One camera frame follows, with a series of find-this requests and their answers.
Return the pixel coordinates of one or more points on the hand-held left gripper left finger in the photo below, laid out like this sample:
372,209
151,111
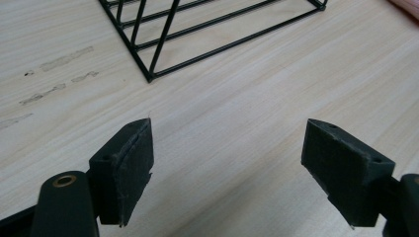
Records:
126,177

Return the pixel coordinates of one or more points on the pink object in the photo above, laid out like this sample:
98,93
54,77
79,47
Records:
406,6

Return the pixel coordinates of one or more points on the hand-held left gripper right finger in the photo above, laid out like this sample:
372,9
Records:
346,177

